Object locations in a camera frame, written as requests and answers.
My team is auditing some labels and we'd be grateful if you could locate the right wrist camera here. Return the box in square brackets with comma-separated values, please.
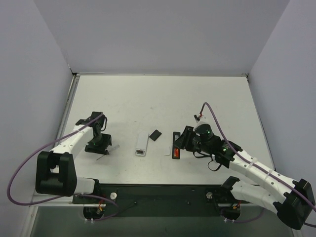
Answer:
[194, 115, 209, 129]

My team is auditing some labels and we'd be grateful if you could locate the black battery cover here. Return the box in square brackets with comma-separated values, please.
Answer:
[149, 129, 162, 141]

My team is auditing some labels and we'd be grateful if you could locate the red battery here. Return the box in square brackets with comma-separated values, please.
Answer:
[173, 148, 180, 159]

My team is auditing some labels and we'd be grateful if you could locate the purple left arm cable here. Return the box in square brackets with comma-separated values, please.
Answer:
[6, 112, 119, 222]

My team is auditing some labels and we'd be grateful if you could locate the white battery cover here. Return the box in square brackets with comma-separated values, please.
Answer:
[163, 147, 170, 156]

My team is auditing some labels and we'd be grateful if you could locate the black remote control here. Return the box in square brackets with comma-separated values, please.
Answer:
[172, 131, 181, 159]

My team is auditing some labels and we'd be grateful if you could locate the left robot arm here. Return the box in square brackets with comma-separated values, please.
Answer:
[35, 112, 112, 203]

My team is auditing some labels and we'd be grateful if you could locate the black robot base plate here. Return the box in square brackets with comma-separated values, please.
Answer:
[73, 184, 242, 219]

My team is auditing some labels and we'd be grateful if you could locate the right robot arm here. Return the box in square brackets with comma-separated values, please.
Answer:
[173, 123, 316, 230]

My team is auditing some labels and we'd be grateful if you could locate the clear test screwdriver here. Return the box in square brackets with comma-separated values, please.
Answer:
[96, 144, 120, 160]

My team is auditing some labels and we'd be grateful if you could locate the aluminium frame rail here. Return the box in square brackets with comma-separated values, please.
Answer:
[29, 73, 81, 207]

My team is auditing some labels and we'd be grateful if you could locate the white remote control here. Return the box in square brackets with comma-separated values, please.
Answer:
[135, 132, 149, 157]

